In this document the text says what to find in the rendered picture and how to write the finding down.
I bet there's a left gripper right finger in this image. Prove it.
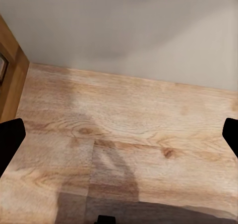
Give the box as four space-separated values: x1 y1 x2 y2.
222 118 238 158

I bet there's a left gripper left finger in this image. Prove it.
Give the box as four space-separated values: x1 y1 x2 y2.
0 118 26 177

